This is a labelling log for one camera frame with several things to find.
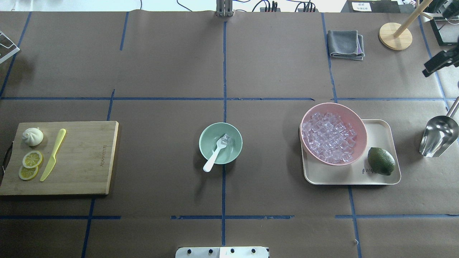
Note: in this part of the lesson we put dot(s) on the single ice cube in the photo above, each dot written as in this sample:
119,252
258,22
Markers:
226,139

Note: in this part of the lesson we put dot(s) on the white plastic spoon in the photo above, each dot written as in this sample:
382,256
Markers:
209,164

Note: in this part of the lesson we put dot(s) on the green bowl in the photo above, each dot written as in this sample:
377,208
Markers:
210,136

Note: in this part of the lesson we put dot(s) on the pile of ice cubes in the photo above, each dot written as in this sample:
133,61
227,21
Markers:
329,138

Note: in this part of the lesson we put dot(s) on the pink bowl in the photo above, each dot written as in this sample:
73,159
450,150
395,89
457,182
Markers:
347,116

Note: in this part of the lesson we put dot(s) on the metal ice scoop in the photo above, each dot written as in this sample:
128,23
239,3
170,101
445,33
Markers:
440,133

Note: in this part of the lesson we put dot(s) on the folded grey cloth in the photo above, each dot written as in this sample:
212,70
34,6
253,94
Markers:
347,44

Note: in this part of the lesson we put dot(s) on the bamboo cutting board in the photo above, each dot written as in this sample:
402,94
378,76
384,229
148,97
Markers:
84,160

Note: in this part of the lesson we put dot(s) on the beige tray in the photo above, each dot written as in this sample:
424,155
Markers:
359,172

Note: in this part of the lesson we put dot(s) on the green lime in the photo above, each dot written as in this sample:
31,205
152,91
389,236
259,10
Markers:
381,161

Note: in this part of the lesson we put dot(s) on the yellow plastic knife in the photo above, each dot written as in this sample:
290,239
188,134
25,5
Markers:
52,159

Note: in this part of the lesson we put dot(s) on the wooden cup stand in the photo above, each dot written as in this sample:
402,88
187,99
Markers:
397,36

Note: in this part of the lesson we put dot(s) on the white steamed bun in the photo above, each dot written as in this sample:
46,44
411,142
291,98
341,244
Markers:
32,136

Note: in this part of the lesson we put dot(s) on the lower lemon slice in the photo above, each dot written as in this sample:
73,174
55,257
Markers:
27,173

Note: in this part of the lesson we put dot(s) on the black framed tray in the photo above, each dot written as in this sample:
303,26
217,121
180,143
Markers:
446,31

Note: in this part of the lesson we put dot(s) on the aluminium frame post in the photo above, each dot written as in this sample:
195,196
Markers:
224,8

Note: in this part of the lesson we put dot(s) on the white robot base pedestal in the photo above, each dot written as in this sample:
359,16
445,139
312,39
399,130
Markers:
223,252

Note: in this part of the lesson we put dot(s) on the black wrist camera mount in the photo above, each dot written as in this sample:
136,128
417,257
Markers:
441,60

